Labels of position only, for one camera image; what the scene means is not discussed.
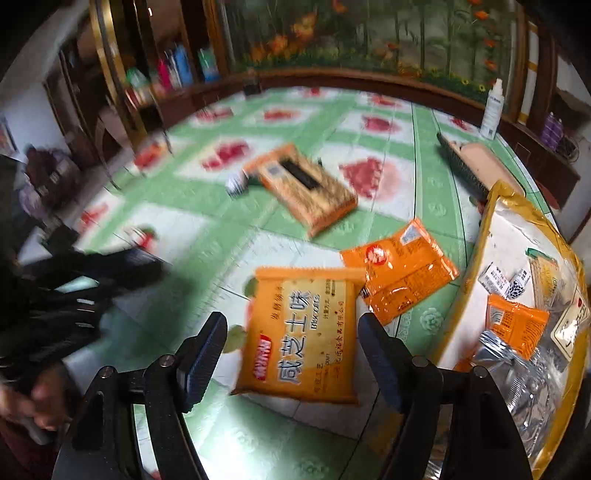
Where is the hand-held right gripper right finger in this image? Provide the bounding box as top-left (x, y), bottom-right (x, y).
top-left (358, 311), bottom-right (541, 480)

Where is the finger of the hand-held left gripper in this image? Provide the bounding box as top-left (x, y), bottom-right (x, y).
top-left (46, 247), bottom-right (171, 296)
top-left (41, 295), bottom-right (125, 342)

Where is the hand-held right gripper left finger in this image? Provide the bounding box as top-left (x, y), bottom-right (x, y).
top-left (51, 311), bottom-right (229, 480)

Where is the orange cheese cracker packet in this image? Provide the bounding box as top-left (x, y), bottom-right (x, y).
top-left (230, 265), bottom-right (368, 407)

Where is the silver foil packet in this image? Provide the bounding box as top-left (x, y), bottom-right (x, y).
top-left (468, 330), bottom-right (543, 388)

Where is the small orange packet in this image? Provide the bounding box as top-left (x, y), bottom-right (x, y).
top-left (485, 293), bottom-right (550, 361)

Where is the yellow cardboard box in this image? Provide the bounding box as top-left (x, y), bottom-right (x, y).
top-left (376, 181), bottom-right (591, 480)

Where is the green cracker packet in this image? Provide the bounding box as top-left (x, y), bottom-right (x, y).
top-left (526, 247), bottom-right (580, 315)

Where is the person's left hand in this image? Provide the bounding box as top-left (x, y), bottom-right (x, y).
top-left (0, 367), bottom-right (71, 444)

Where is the orange snack packet red logo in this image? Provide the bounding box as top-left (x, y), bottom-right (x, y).
top-left (339, 218), bottom-right (460, 326)

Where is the green fruit-print tablecloth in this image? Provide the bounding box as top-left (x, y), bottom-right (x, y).
top-left (69, 85), bottom-right (568, 480)

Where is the small black white packet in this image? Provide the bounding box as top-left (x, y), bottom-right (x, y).
top-left (505, 268), bottom-right (532, 301)
top-left (478, 262), bottom-right (511, 292)

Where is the small dark green packet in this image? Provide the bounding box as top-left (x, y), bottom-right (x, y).
top-left (225, 168), bottom-right (262, 200)

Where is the long orange cracker packet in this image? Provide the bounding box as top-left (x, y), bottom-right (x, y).
top-left (242, 143), bottom-right (360, 240)

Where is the white red-print packet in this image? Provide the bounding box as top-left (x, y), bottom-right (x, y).
top-left (551, 295), bottom-right (591, 365)

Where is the blue detergent bottle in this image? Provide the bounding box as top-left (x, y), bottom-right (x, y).
top-left (173, 45), bottom-right (195, 88)

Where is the white spray bottle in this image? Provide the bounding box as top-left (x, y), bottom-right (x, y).
top-left (479, 78), bottom-right (505, 140)

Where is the flower mural panel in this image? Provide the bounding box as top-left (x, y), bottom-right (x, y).
top-left (222, 0), bottom-right (518, 93)

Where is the black brush pink handle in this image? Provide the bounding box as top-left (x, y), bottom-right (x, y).
top-left (436, 131), bottom-right (527, 204)

